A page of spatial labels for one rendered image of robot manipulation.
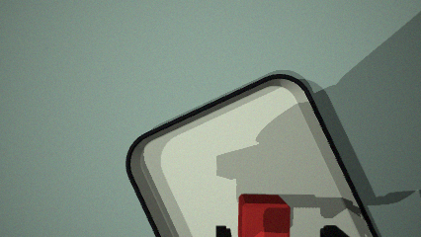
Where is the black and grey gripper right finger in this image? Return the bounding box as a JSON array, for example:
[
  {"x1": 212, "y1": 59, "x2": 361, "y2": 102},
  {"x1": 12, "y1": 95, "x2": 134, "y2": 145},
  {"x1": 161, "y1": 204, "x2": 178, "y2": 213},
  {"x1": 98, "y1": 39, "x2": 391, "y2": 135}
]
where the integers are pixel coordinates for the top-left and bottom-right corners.
[{"x1": 320, "y1": 225, "x2": 349, "y2": 237}]

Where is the red block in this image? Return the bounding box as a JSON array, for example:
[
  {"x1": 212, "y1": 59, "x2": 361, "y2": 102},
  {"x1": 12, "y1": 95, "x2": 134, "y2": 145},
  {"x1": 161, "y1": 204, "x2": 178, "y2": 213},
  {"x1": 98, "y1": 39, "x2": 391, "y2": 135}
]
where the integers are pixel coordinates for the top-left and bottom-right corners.
[{"x1": 238, "y1": 195, "x2": 291, "y2": 237}]

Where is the white tray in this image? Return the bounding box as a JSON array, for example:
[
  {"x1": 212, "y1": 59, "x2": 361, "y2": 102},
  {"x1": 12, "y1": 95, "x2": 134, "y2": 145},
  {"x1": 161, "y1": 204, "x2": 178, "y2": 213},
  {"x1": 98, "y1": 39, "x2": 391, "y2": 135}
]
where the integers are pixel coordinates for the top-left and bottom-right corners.
[{"x1": 126, "y1": 74, "x2": 378, "y2": 237}]

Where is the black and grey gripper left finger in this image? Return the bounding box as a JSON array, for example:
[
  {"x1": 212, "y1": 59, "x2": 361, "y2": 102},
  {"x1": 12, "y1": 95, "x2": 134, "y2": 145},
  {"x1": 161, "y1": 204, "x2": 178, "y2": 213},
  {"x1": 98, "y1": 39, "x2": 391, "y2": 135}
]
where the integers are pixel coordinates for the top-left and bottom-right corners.
[{"x1": 216, "y1": 226, "x2": 232, "y2": 237}]

